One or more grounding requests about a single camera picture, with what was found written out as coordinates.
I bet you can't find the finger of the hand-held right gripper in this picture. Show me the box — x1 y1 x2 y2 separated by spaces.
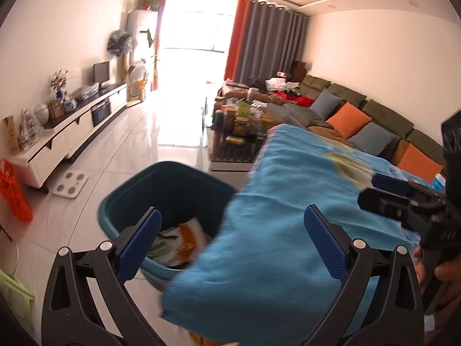
372 174 413 196
358 187 415 229

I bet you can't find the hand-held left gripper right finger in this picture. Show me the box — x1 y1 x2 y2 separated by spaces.
303 205 426 346

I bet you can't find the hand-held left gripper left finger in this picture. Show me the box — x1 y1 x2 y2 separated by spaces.
41 207 166 346

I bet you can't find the orange snack packet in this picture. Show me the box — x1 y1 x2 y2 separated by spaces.
169 218 213 260

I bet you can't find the teal waste bin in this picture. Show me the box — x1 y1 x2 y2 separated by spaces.
98 161 238 292

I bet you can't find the person's right hand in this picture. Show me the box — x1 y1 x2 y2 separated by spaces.
413 247 461 311

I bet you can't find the orange cushion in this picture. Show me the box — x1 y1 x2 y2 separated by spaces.
396 144 443 184
326 101 372 139

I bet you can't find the blue-grey cushion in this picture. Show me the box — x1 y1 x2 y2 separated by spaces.
309 88 342 121
349 122 395 156

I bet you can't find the olive green sofa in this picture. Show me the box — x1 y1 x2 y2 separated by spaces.
216 74 447 188

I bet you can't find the blue floral blanket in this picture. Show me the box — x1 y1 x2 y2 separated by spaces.
161 123 447 345

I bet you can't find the white bathroom scale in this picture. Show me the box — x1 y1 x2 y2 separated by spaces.
53 172 89 199

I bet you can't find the red cloth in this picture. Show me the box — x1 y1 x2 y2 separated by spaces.
275 90 314 108

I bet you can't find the green plastic stool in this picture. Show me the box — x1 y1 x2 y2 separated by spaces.
0 268 36 328

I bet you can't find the glass coffee table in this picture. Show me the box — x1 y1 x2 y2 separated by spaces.
209 97 274 172

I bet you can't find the white and black cabinet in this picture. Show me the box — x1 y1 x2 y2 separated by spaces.
5 83 128 190

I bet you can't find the orange plastic bag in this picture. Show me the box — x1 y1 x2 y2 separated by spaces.
0 159 34 222

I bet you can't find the brown box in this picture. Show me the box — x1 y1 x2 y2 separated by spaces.
290 59 307 82

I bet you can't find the pile of white clothes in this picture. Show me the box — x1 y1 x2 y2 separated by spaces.
264 76 299 92

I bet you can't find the group of jars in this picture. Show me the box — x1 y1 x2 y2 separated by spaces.
212 101 274 145

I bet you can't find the wrapped ship model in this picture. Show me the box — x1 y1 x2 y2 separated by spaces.
19 110 44 150

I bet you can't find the framed picture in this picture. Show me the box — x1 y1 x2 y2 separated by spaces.
48 99 65 119

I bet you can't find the white ceramic jar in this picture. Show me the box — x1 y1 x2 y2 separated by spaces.
34 104 50 127

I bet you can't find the plastic wrapped bundle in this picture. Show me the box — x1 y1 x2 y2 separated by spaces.
74 83 99 101

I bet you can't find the tall leafy plant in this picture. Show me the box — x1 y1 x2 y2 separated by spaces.
128 27 161 101

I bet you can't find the tall tan carton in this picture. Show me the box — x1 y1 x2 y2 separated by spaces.
3 115 20 155

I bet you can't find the black monitor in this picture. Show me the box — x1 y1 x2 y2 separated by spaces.
93 61 111 89

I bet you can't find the vase with branches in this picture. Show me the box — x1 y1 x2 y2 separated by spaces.
50 69 69 99

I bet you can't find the covered standing fan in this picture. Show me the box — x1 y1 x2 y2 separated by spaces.
107 30 134 83

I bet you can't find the white standing air conditioner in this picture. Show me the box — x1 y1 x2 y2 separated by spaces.
127 10 159 98

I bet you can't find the grey and orange curtain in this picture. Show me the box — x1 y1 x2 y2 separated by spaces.
139 0 168 91

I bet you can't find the window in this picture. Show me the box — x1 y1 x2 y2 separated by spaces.
158 0 238 80

